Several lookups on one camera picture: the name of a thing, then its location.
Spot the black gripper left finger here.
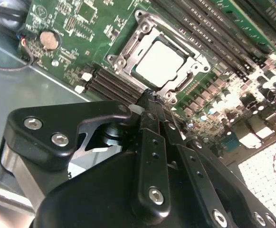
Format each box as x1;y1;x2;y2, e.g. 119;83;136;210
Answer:
0;89;172;220

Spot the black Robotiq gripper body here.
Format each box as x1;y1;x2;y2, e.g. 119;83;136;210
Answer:
34;152;211;228

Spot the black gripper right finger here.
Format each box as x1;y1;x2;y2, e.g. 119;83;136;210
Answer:
152;91;276;228

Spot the metal socket cover frame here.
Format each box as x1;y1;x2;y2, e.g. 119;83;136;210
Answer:
115;16;212;98

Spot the silver CPU plate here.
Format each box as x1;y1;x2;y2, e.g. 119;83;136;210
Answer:
135;40;188;87

